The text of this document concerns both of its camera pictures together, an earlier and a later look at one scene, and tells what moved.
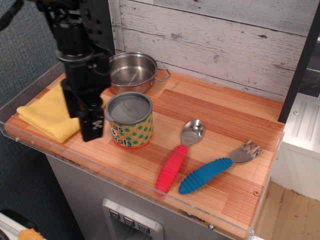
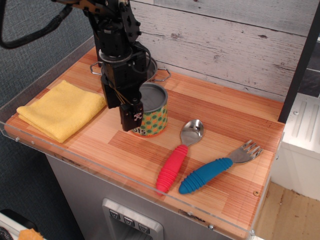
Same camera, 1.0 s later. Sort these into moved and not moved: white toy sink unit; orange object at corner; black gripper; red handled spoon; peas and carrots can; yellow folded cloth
Moved: black gripper; peas and carrots can
Not moved: white toy sink unit; orange object at corner; red handled spoon; yellow folded cloth
